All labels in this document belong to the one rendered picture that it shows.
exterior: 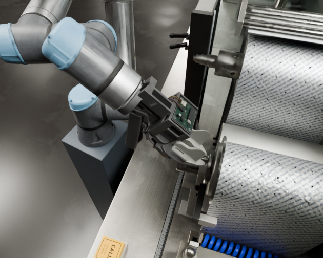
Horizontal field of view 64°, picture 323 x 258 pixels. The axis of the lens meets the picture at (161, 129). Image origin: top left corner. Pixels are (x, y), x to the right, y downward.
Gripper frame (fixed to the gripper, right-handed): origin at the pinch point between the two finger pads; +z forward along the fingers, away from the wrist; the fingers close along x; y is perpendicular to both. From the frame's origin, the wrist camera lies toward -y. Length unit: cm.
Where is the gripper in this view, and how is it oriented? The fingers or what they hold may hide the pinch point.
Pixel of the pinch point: (199, 158)
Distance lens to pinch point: 55.2
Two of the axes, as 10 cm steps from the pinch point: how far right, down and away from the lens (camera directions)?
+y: 6.1, -3.3, -7.2
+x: 2.9, -7.5, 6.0
